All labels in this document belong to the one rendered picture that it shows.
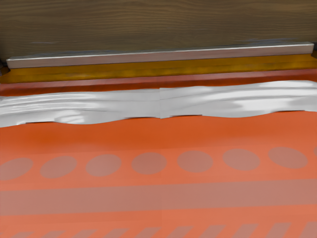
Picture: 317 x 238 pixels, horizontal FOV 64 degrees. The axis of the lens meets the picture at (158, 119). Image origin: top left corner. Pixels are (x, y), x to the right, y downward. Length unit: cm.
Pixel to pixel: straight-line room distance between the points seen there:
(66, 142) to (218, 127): 12
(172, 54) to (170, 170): 15
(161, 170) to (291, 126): 11
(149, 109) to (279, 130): 11
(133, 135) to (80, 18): 15
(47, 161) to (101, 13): 16
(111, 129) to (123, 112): 2
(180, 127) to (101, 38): 14
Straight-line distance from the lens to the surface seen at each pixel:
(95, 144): 19
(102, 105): 24
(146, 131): 20
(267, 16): 30
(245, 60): 31
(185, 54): 27
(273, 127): 21
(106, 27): 28
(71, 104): 25
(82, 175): 16
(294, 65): 34
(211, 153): 17
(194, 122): 21
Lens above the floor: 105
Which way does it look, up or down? 28 degrees down
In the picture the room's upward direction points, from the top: 3 degrees counter-clockwise
